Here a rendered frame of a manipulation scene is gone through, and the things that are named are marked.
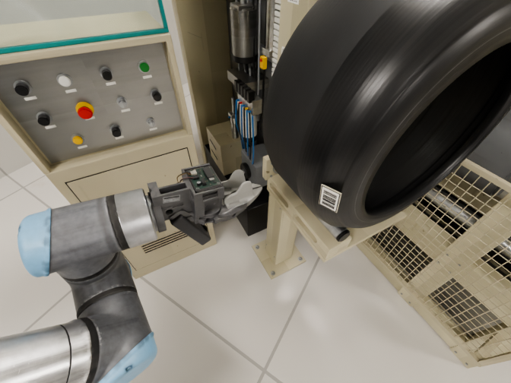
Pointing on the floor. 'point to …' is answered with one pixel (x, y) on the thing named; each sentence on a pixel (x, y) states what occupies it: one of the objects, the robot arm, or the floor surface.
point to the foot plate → (279, 263)
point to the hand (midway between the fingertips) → (255, 191)
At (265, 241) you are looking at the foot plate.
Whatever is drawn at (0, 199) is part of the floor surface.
